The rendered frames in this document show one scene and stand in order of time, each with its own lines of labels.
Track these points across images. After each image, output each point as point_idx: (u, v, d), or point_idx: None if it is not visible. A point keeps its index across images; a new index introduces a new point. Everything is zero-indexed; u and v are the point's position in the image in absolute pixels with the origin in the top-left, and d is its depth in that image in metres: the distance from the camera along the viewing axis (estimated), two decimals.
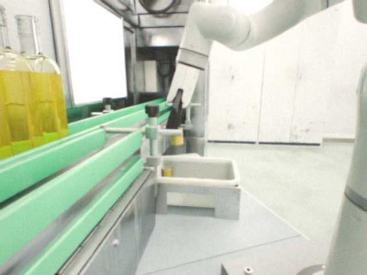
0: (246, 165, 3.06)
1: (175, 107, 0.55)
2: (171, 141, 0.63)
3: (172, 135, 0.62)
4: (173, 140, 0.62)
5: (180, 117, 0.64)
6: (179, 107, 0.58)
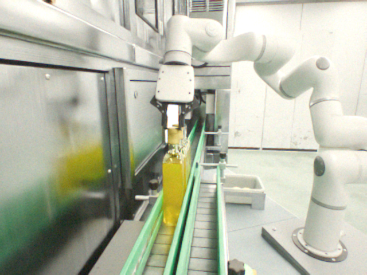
0: (252, 170, 3.54)
1: (198, 103, 0.63)
2: (175, 141, 0.63)
3: (178, 134, 0.63)
4: (178, 138, 0.64)
5: (167, 117, 0.64)
6: (186, 105, 0.64)
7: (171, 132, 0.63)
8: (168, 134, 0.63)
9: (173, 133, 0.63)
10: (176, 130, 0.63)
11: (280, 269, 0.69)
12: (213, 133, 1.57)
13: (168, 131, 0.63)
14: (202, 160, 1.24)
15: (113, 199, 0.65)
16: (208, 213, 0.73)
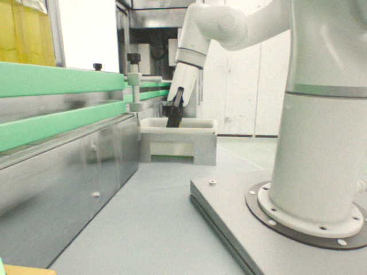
0: (241, 156, 3.11)
1: (176, 105, 0.55)
2: None
3: None
4: None
5: (179, 117, 0.64)
6: (180, 106, 0.58)
7: None
8: None
9: None
10: None
11: (199, 268, 0.25)
12: (169, 82, 1.14)
13: None
14: None
15: None
16: None
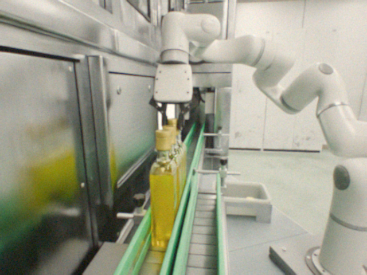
0: (253, 172, 3.42)
1: (198, 102, 0.63)
2: (165, 146, 0.51)
3: (168, 138, 0.51)
4: (170, 143, 0.52)
5: (167, 116, 0.64)
6: (184, 105, 0.64)
7: (160, 136, 0.51)
8: (156, 138, 0.51)
9: (163, 138, 0.51)
10: (167, 134, 0.51)
11: None
12: (212, 135, 1.45)
13: (157, 135, 0.51)
14: (200, 165, 1.12)
15: (89, 218, 0.53)
16: (206, 234, 0.61)
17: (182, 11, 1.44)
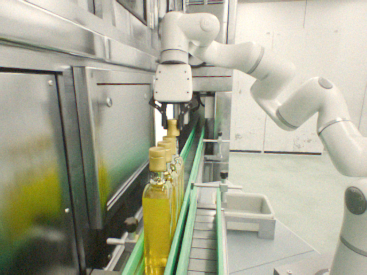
0: (254, 175, 3.37)
1: (197, 102, 0.63)
2: (159, 167, 0.46)
3: (163, 157, 0.46)
4: (164, 162, 0.47)
5: (167, 117, 0.64)
6: (184, 105, 0.64)
7: (153, 156, 0.46)
8: (150, 157, 0.46)
9: (156, 157, 0.46)
10: (161, 153, 0.46)
11: None
12: (211, 141, 1.40)
13: (151, 154, 0.46)
14: (199, 175, 1.07)
15: (75, 245, 0.48)
16: (205, 258, 0.56)
17: None
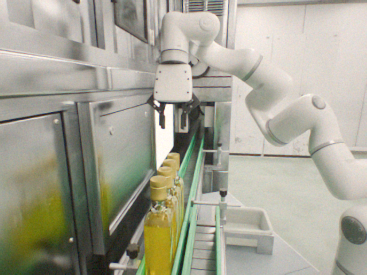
0: (253, 179, 3.38)
1: (199, 101, 0.63)
2: (160, 196, 0.48)
3: (164, 187, 0.48)
4: (165, 192, 0.49)
5: (165, 116, 0.64)
6: (186, 104, 0.64)
7: (155, 186, 0.47)
8: (151, 188, 0.48)
9: (157, 188, 0.47)
10: (162, 183, 0.47)
11: None
12: (211, 152, 1.41)
13: (152, 184, 0.48)
14: (199, 188, 1.09)
15: (79, 271, 0.50)
16: None
17: None
